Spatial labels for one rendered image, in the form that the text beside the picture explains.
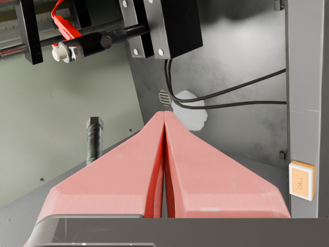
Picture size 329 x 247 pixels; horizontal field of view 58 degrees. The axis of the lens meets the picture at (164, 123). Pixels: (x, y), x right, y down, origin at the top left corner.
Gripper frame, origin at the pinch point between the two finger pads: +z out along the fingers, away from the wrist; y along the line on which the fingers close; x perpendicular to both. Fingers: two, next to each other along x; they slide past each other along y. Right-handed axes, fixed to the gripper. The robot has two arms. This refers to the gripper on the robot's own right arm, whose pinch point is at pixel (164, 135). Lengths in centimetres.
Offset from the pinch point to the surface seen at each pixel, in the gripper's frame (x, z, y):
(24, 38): 11, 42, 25
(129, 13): 6.1, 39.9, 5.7
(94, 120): 15.2, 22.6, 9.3
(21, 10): 5.8, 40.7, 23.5
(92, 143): 15.7, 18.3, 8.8
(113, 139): 44, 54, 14
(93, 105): 33, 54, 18
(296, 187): 23.5, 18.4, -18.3
